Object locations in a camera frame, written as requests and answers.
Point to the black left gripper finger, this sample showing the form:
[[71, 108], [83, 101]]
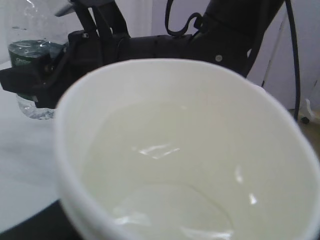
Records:
[[51, 223]]

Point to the white paper cup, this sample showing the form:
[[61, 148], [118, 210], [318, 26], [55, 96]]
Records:
[[172, 149]]

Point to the clear water bottle green label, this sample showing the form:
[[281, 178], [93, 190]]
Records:
[[35, 36]]

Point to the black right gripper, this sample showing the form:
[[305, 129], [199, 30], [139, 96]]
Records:
[[81, 56]]

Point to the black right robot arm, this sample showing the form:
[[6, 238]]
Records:
[[229, 34]]

